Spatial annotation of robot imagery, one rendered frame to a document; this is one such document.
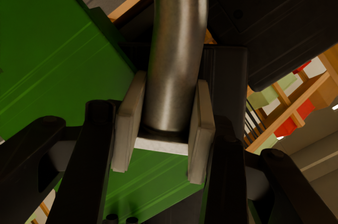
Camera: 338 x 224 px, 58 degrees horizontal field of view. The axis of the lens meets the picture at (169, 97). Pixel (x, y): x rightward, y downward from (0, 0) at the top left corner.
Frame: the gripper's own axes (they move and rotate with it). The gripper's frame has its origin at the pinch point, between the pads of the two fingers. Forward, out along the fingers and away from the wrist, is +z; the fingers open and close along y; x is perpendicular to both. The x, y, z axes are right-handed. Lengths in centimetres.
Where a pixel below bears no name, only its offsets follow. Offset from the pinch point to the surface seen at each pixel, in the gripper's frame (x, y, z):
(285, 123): -121, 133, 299
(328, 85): -87, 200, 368
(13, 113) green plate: -3.6, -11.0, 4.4
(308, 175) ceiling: -359, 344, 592
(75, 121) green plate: -3.4, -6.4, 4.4
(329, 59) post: -7, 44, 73
